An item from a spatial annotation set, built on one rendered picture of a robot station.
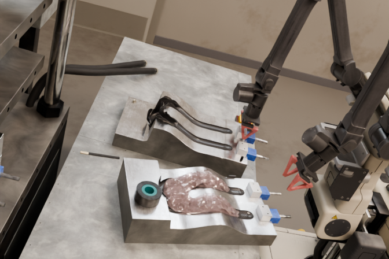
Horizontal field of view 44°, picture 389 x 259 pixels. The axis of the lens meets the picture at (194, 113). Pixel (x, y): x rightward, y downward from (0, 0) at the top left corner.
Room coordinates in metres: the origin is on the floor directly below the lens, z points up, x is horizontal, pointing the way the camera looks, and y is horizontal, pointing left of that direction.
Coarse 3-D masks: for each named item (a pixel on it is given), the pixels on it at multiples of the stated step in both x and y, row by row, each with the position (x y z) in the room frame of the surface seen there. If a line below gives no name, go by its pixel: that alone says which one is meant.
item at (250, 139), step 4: (240, 128) 1.62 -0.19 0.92; (236, 132) 1.62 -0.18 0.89; (240, 132) 1.59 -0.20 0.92; (244, 132) 1.60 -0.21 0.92; (248, 132) 1.63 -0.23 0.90; (236, 136) 1.59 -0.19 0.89; (240, 136) 1.59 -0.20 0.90; (252, 136) 1.61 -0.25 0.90; (248, 140) 1.60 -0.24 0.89; (252, 140) 1.60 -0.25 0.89; (256, 140) 1.62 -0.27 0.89; (260, 140) 1.62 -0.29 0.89; (264, 140) 1.63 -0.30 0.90; (252, 144) 1.60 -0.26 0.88
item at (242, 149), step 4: (240, 144) 1.51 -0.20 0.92; (244, 144) 1.52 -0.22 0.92; (236, 148) 1.52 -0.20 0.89; (240, 148) 1.49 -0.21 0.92; (244, 148) 1.50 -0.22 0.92; (248, 148) 1.53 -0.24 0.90; (236, 152) 1.49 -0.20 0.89; (240, 152) 1.48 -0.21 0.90; (244, 152) 1.48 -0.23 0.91; (248, 152) 1.50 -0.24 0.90; (252, 152) 1.51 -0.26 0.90; (244, 156) 1.49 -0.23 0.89; (248, 156) 1.49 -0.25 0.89; (252, 156) 1.49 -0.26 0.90; (256, 156) 1.51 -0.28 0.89; (260, 156) 1.52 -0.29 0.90; (252, 160) 1.49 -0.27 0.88; (268, 160) 1.52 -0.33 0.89
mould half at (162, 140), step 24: (168, 96) 1.63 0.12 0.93; (120, 120) 1.47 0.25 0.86; (144, 120) 1.52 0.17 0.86; (216, 120) 1.66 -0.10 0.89; (120, 144) 1.39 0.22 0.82; (144, 144) 1.40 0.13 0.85; (168, 144) 1.41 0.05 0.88; (192, 144) 1.45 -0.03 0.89; (216, 168) 1.43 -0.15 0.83; (240, 168) 1.44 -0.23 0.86
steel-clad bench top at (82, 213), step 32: (160, 64) 2.10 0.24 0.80; (192, 64) 2.22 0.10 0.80; (96, 96) 1.65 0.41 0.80; (128, 96) 1.73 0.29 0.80; (192, 96) 1.92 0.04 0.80; (224, 96) 2.02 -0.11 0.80; (96, 128) 1.45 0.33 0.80; (96, 160) 1.28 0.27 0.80; (160, 160) 1.40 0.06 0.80; (64, 192) 1.09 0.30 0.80; (96, 192) 1.13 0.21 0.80; (64, 224) 0.97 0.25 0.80; (96, 224) 1.01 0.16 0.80; (32, 256) 0.83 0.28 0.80; (64, 256) 0.86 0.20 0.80; (96, 256) 0.90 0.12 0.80; (128, 256) 0.94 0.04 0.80; (160, 256) 0.98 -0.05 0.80; (192, 256) 1.02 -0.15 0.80; (224, 256) 1.07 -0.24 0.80; (256, 256) 1.11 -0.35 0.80
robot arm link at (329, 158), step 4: (328, 144) 1.29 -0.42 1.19; (332, 144) 1.30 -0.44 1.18; (328, 148) 1.29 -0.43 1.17; (332, 148) 1.29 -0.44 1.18; (336, 148) 1.31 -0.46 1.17; (320, 152) 1.29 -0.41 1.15; (324, 152) 1.29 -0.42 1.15; (328, 152) 1.28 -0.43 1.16; (332, 152) 1.28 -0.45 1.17; (336, 152) 1.28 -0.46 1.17; (320, 156) 1.28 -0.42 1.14; (324, 156) 1.28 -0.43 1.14; (328, 156) 1.28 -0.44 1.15; (332, 156) 1.28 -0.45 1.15; (320, 160) 1.29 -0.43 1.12; (324, 160) 1.28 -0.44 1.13; (328, 160) 1.28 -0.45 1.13
